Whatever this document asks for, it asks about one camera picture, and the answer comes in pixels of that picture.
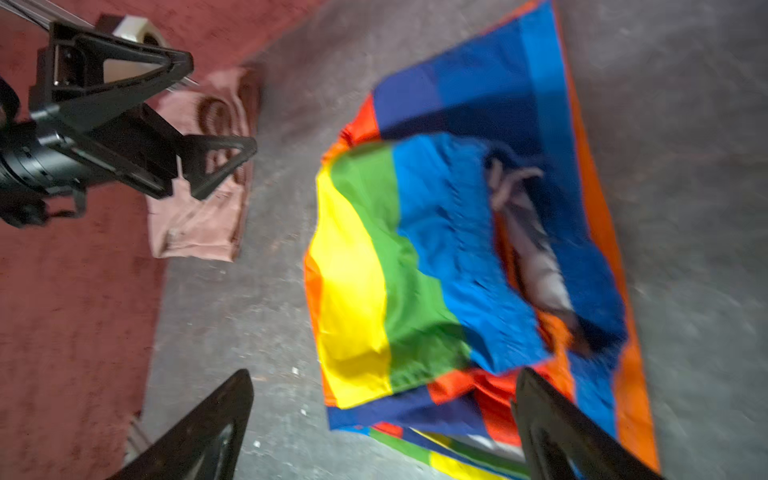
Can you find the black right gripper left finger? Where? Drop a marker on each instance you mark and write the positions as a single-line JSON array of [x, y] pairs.
[[206, 443]]

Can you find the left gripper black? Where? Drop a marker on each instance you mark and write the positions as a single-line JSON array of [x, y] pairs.
[[86, 79]]

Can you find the colourful shorts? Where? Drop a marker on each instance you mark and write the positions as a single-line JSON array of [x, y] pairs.
[[462, 237]]

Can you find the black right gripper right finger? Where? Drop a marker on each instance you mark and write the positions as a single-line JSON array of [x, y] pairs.
[[561, 442]]

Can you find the pink shorts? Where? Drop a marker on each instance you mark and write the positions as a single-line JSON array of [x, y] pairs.
[[205, 215]]

